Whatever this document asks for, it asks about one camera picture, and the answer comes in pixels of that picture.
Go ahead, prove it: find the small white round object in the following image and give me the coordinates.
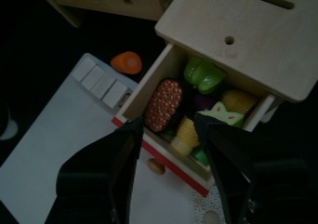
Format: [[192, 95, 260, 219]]
[[0, 110, 21, 141]]

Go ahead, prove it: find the white toy appliance box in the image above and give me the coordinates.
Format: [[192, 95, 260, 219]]
[[0, 52, 197, 224]]

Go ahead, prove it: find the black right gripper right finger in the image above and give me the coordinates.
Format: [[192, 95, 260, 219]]
[[193, 112, 312, 224]]

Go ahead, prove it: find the wooden drawer with red front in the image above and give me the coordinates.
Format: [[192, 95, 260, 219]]
[[111, 43, 278, 198]]

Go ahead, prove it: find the yellow toy corn piece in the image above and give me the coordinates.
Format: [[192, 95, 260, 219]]
[[221, 88, 258, 114]]

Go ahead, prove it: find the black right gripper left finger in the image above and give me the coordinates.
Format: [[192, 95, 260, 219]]
[[45, 118, 146, 224]]

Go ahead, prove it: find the small green toy piece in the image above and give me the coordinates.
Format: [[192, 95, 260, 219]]
[[190, 147, 210, 166]]

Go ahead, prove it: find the green toy pepper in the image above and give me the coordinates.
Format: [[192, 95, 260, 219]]
[[184, 57, 228, 95]]

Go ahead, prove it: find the green white toy fruit slice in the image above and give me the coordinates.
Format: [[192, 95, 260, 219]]
[[198, 101, 246, 129]]

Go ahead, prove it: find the purple toy eggplant piece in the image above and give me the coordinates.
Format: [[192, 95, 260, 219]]
[[193, 94, 217, 111]]

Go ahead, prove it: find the pale yellow toy corn cob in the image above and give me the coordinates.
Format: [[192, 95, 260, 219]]
[[170, 115, 202, 157]]

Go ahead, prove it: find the speckled white toy panel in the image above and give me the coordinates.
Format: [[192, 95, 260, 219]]
[[190, 185, 228, 224]]

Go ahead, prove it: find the red roe toy sushi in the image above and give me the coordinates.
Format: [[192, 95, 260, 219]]
[[142, 77, 185, 133]]

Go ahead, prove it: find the orange toy carrot piece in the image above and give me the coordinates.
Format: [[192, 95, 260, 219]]
[[110, 50, 145, 75]]

